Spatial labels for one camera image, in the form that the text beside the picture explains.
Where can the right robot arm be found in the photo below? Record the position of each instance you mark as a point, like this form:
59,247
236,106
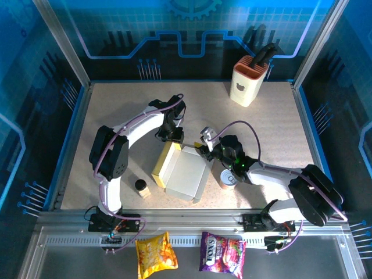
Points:
314,191

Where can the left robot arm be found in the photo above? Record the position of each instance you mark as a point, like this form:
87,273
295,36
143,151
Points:
110,154

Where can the tin can with pull tab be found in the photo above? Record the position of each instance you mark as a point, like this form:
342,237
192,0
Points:
228,181

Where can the small jar with black lid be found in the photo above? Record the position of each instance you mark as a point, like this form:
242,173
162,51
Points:
140,184

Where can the cream knife block orange top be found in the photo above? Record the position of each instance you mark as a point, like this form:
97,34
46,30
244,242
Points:
245,87

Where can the purple candy bag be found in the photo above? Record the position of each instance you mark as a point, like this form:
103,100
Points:
222,255

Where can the yellow snack bag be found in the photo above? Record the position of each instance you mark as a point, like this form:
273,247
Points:
155,255

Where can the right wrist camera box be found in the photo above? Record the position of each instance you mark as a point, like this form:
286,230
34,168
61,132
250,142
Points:
207,135

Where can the aluminium front frame rail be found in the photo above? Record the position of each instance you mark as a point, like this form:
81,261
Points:
189,221

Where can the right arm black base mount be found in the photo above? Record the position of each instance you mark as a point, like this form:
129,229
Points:
253,223

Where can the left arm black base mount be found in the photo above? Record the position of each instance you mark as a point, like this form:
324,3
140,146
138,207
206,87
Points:
128,222

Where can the aluminium frame post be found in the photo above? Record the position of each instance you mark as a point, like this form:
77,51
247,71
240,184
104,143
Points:
319,43
62,43

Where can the slotted metal rail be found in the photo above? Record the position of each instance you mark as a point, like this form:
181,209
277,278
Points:
72,240

